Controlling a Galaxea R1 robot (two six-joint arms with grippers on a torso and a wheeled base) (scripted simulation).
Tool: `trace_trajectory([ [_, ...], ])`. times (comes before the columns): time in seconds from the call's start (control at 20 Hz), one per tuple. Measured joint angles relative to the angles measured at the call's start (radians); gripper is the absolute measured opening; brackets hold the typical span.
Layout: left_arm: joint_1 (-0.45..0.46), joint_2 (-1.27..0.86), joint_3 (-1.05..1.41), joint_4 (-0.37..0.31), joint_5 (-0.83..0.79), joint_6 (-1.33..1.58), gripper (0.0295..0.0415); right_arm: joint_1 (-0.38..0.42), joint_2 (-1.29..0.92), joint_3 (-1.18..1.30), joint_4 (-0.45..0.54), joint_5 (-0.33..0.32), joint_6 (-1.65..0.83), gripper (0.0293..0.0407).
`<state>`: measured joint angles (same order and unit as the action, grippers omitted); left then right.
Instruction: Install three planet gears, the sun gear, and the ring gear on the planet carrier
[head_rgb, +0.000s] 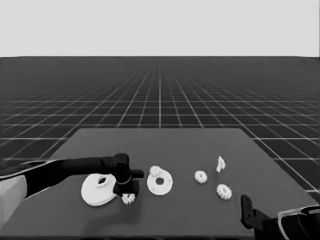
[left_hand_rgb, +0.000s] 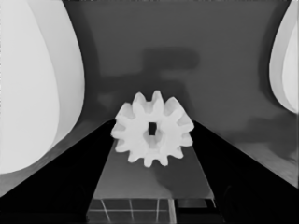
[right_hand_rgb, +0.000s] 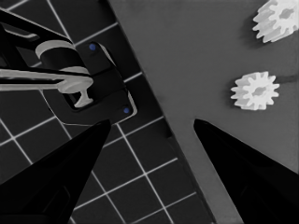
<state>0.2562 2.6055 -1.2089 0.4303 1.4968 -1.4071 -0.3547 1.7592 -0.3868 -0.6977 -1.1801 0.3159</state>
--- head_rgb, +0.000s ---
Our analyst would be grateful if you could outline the small white toothed gear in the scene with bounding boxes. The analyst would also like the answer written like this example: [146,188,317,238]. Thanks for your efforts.
[194,170,208,184]
[216,183,233,201]
[121,193,137,205]
[149,165,163,178]

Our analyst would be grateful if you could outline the large thick white disc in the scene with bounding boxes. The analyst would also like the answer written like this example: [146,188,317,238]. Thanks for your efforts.
[80,172,118,207]

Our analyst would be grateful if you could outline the white round carrier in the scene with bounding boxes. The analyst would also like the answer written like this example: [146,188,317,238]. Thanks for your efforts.
[146,165,174,197]

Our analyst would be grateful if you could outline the small white T-shaped piece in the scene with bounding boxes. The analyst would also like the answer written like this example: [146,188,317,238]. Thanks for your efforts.
[215,155,227,174]

